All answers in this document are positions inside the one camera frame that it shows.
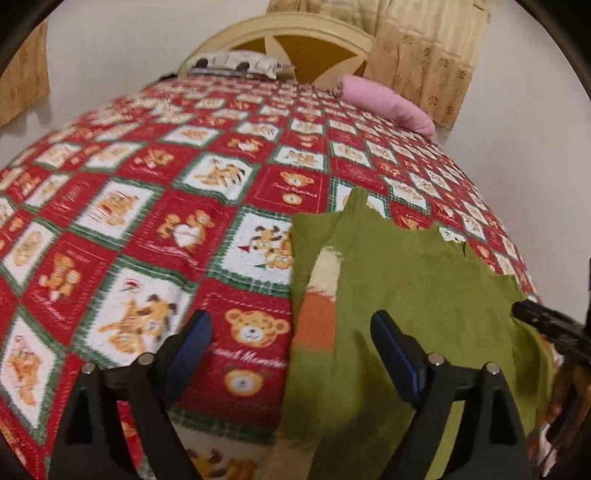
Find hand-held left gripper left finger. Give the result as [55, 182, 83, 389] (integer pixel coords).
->
[48, 310, 214, 480]

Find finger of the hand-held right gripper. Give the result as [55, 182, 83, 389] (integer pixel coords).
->
[510, 300, 591, 366]

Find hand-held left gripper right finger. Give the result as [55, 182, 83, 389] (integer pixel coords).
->
[370, 310, 533, 480]

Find green orange striped knit sweater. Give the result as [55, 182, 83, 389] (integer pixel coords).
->
[268, 188, 557, 480]

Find person's right hand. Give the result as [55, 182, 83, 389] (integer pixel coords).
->
[547, 357, 591, 446]

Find red printed bear bedspread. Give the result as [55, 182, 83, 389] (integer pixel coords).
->
[0, 74, 540, 480]

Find pink pillow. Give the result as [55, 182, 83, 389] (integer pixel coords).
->
[338, 75, 436, 136]

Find white printed pillow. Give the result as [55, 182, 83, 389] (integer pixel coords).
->
[191, 50, 285, 80]

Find beige floral window curtain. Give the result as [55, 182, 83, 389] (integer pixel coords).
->
[364, 0, 491, 131]
[266, 0, 389, 20]

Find cream and brown headboard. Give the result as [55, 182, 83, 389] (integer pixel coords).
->
[178, 13, 376, 89]

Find beige floral wall curtain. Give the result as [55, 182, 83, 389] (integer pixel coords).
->
[0, 21, 51, 128]

